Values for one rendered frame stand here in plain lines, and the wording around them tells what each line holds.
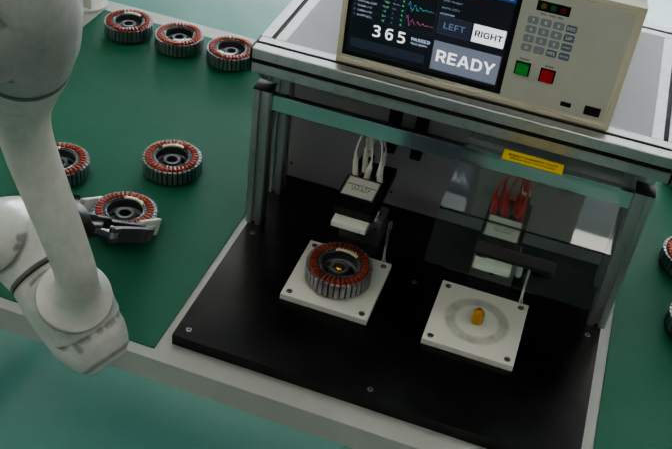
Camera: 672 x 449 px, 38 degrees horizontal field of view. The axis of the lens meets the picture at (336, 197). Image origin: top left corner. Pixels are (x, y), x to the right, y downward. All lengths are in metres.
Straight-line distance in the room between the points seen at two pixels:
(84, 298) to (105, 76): 0.95
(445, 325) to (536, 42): 0.48
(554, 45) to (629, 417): 0.59
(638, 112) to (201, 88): 0.98
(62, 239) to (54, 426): 1.24
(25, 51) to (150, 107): 1.15
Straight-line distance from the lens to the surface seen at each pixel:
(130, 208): 1.76
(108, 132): 2.01
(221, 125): 2.04
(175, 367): 1.54
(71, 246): 1.25
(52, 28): 0.93
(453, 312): 1.63
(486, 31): 1.48
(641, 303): 1.81
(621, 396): 1.64
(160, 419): 2.43
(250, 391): 1.51
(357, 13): 1.52
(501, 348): 1.59
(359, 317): 1.58
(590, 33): 1.46
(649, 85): 1.69
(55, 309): 1.36
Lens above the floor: 1.89
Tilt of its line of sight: 38 degrees down
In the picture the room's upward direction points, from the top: 8 degrees clockwise
